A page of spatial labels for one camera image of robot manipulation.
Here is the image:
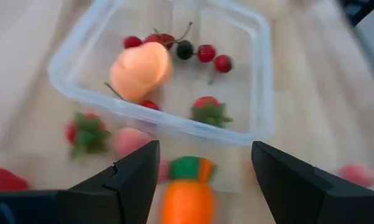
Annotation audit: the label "black aluminium rig frame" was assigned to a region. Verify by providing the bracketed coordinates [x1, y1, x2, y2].
[337, 0, 374, 28]

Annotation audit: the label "orange toy peach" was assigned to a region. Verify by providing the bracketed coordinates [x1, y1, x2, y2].
[109, 42, 174, 103]

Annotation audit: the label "dark purple round berry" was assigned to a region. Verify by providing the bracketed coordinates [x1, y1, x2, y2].
[176, 39, 195, 60]

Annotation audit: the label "clear plastic tupperware container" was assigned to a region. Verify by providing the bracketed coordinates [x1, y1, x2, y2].
[47, 0, 275, 147]

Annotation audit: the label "pink wrinkled toy fruit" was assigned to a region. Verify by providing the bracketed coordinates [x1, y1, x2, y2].
[337, 162, 374, 189]

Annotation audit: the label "red cherry with green stem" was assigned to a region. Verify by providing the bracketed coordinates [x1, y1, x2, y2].
[196, 44, 217, 63]
[123, 35, 143, 50]
[144, 27, 162, 45]
[104, 82, 160, 111]
[207, 54, 233, 85]
[160, 21, 194, 50]

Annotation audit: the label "orange toy carrot green top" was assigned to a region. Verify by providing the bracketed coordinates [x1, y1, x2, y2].
[160, 155, 218, 224]

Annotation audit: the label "pale pink round fruit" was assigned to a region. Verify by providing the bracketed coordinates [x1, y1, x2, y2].
[113, 127, 153, 158]

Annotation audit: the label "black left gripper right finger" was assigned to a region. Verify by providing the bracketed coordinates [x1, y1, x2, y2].
[251, 141, 374, 224]

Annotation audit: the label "small pinkish red fruit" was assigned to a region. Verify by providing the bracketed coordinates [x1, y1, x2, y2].
[157, 157, 171, 184]

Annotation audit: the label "red toy strawberry green leaves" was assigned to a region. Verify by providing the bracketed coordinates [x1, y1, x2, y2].
[190, 96, 233, 128]
[64, 111, 111, 159]
[0, 167, 30, 192]

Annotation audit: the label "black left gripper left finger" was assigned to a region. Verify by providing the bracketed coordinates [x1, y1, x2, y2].
[0, 140, 161, 224]

